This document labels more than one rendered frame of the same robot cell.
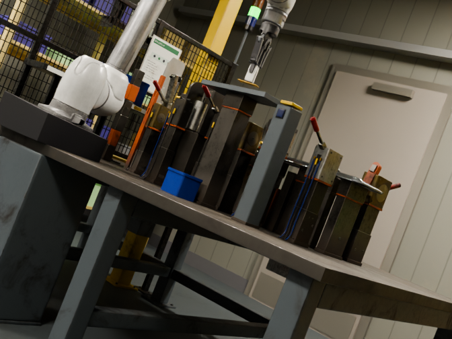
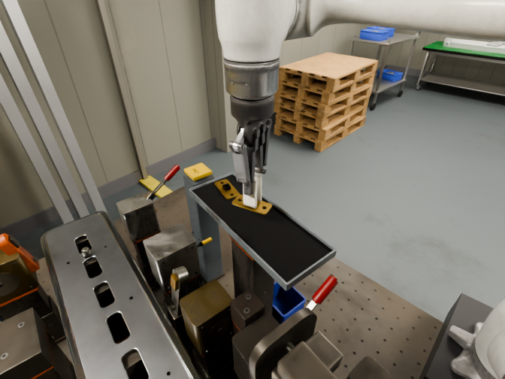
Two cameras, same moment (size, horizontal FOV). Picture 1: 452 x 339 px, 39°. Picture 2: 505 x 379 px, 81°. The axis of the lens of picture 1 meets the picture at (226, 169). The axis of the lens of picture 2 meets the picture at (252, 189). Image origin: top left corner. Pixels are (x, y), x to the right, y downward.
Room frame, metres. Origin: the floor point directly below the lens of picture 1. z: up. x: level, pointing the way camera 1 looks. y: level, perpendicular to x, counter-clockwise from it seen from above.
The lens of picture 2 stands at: (2.95, 0.09, 1.61)
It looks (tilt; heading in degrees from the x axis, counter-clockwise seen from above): 36 degrees down; 186
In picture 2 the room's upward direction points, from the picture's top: straight up
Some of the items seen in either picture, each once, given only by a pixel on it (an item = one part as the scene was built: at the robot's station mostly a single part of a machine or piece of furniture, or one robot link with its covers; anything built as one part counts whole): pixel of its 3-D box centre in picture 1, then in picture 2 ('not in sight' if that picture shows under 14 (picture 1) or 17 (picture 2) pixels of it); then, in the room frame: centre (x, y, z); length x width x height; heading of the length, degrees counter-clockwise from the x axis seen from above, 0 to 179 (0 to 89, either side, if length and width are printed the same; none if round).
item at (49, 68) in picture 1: (108, 97); not in sight; (3.35, 0.72, 1.02); 0.90 x 0.22 x 0.03; 133
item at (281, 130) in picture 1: (267, 166); (205, 231); (2.25, -0.13, 0.92); 0.08 x 0.08 x 0.44; 43
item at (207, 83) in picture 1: (243, 93); (253, 218); (2.44, 0.05, 1.16); 0.37 x 0.14 x 0.02; 43
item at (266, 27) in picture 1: (266, 36); (252, 118); (2.44, 0.04, 1.40); 0.08 x 0.07 x 0.09; 158
